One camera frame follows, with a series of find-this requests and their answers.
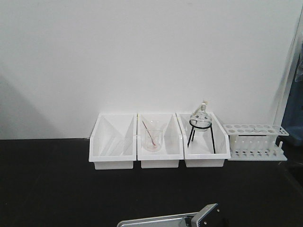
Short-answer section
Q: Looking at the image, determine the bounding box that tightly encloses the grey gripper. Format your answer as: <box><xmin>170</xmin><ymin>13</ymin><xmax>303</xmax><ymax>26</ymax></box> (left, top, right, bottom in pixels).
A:
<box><xmin>190</xmin><ymin>203</ymin><xmax>222</xmax><ymax>227</ymax></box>

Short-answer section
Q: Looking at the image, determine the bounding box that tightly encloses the black wire tripod stand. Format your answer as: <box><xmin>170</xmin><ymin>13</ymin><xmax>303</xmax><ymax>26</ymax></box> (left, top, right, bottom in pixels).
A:
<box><xmin>187</xmin><ymin>121</ymin><xmax>216</xmax><ymax>154</ymax></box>

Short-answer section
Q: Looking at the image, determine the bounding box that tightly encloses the blue curtain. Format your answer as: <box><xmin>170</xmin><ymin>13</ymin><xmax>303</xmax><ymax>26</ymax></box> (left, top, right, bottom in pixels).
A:
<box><xmin>282</xmin><ymin>4</ymin><xmax>303</xmax><ymax>147</ymax></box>

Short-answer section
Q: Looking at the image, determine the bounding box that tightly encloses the white storage bin left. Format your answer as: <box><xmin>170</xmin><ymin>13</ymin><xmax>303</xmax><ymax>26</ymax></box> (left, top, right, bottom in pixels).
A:
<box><xmin>89</xmin><ymin>113</ymin><xmax>137</xmax><ymax>170</ymax></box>

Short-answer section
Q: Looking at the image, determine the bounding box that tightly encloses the white test tube rack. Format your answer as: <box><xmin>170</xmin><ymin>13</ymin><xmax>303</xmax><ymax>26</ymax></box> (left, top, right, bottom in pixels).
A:
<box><xmin>223</xmin><ymin>124</ymin><xmax>289</xmax><ymax>161</ymax></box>

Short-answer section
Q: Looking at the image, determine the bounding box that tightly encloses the white storage bin middle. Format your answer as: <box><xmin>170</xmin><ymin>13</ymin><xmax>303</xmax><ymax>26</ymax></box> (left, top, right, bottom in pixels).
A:
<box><xmin>137</xmin><ymin>113</ymin><xmax>184</xmax><ymax>168</ymax></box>

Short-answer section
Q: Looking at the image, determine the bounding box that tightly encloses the white storage bin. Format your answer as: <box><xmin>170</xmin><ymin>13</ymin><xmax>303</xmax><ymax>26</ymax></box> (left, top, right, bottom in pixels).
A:
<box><xmin>137</xmin><ymin>113</ymin><xmax>184</xmax><ymax>168</ymax></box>
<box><xmin>89</xmin><ymin>113</ymin><xmax>137</xmax><ymax>170</ymax></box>
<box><xmin>176</xmin><ymin>112</ymin><xmax>231</xmax><ymax>167</ymax></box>

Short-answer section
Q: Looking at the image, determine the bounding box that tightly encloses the white storage bin right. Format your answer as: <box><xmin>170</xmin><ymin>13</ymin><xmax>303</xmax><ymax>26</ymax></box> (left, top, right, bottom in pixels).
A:
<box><xmin>176</xmin><ymin>112</ymin><xmax>231</xmax><ymax>167</ymax></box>

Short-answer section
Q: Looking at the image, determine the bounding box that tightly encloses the red glass stirring rod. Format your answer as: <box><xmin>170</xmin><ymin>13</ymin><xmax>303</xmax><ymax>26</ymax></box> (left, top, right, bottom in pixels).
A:
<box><xmin>142</xmin><ymin>120</ymin><xmax>156</xmax><ymax>147</ymax></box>

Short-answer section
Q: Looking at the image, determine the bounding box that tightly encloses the glass beaker in bin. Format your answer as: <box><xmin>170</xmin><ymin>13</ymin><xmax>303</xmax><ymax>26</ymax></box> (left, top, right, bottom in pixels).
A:
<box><xmin>142</xmin><ymin>120</ymin><xmax>166</xmax><ymax>152</ymax></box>

